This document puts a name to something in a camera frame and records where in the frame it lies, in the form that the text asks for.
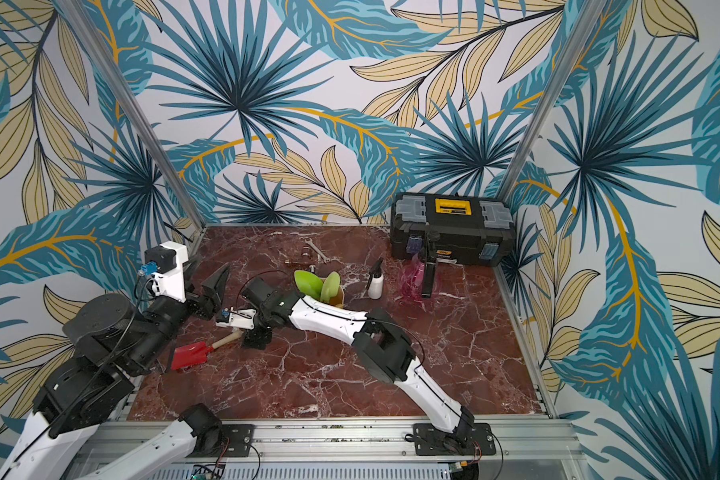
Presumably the white spray bottle black nozzle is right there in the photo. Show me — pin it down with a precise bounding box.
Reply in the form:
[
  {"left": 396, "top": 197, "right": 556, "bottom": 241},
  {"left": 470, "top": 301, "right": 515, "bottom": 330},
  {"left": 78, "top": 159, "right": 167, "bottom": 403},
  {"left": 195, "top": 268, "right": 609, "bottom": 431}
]
[{"left": 366, "top": 258, "right": 384, "bottom": 300}]

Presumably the black yellow plastic toolbox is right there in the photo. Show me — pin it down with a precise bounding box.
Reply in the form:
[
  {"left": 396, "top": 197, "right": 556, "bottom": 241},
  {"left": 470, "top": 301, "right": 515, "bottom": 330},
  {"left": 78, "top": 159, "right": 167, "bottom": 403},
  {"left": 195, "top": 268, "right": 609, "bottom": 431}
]
[{"left": 390, "top": 192, "right": 516, "bottom": 267}]

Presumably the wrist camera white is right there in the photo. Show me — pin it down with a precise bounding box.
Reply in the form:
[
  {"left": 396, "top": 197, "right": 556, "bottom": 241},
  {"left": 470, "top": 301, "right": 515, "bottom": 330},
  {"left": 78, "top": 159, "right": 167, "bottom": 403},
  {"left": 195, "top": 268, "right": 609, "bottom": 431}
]
[
  {"left": 215, "top": 309, "right": 257, "bottom": 330},
  {"left": 139, "top": 241, "right": 189, "bottom": 303}
]

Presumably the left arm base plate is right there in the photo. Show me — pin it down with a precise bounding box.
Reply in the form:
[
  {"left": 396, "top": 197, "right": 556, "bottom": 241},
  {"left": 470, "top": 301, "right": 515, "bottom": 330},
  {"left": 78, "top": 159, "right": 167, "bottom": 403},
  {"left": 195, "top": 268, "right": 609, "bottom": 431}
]
[{"left": 188, "top": 424, "right": 255, "bottom": 459}]

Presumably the terracotta plastic flower pot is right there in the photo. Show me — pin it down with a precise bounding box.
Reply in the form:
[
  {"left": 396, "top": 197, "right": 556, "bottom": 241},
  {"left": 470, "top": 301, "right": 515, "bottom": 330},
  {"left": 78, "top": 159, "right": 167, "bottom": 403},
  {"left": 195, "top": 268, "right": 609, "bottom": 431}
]
[{"left": 327, "top": 287, "right": 344, "bottom": 308}]

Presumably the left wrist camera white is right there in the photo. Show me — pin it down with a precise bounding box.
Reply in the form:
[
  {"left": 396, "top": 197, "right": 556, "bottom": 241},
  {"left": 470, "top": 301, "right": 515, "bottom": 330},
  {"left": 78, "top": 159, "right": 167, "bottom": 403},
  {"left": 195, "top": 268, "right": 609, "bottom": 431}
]
[{"left": 139, "top": 241, "right": 189, "bottom": 303}]

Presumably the silver open-end wrench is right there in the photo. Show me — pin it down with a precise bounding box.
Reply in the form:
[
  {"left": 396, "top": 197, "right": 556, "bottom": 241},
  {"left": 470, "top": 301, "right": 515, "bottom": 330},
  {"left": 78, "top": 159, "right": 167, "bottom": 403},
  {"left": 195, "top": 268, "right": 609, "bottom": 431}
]
[{"left": 305, "top": 239, "right": 330, "bottom": 263}]

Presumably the aluminium front rail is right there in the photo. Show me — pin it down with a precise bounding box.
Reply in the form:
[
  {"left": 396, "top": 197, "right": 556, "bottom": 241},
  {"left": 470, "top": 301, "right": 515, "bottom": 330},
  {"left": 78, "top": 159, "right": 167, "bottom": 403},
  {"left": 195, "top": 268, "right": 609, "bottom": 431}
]
[{"left": 65, "top": 416, "right": 589, "bottom": 480}]

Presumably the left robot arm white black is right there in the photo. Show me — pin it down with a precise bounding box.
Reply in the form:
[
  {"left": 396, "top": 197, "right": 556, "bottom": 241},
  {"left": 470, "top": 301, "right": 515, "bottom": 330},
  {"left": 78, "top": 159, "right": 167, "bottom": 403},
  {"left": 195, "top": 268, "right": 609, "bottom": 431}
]
[{"left": 0, "top": 265, "right": 230, "bottom": 479}]

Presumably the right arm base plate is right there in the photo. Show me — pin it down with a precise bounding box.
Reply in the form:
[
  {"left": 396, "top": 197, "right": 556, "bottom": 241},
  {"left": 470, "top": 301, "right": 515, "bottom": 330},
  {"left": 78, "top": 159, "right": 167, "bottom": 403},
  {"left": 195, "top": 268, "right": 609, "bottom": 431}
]
[{"left": 405, "top": 423, "right": 497, "bottom": 457}]

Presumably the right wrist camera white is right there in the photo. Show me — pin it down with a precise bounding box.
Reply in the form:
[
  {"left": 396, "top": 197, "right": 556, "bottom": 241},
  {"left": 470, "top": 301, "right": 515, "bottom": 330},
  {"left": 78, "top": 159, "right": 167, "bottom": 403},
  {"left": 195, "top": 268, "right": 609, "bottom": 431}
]
[{"left": 215, "top": 309, "right": 257, "bottom": 330}]

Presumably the bright green toy trowel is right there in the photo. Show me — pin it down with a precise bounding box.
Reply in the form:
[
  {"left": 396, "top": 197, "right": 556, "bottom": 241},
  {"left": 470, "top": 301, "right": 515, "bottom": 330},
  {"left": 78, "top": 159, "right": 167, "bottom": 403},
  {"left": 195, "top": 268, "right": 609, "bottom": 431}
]
[{"left": 294, "top": 270, "right": 324, "bottom": 300}]

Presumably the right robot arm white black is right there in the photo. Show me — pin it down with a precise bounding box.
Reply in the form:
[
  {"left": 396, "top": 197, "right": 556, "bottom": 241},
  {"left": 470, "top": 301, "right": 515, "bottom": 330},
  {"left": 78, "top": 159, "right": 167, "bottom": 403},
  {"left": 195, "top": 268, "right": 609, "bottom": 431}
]
[{"left": 241, "top": 278, "right": 475, "bottom": 445}]

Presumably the pink spray bottle black nozzle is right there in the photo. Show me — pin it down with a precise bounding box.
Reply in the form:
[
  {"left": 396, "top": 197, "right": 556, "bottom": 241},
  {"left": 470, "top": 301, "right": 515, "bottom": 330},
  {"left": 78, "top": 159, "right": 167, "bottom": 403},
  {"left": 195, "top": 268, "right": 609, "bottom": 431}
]
[{"left": 393, "top": 230, "right": 441, "bottom": 299}]

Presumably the red toy shovel wooden handle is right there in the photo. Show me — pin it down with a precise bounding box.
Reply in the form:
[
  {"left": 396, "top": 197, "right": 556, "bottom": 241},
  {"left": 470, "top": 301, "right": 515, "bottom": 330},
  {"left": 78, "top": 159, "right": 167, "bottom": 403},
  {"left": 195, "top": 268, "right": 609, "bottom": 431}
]
[{"left": 170, "top": 330, "right": 243, "bottom": 370}]

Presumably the light green toy spade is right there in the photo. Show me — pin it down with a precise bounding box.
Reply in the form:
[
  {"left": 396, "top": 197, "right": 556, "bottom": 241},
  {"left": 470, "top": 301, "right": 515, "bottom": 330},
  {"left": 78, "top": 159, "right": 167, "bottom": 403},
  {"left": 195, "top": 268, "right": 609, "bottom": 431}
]
[{"left": 320, "top": 271, "right": 341, "bottom": 304}]

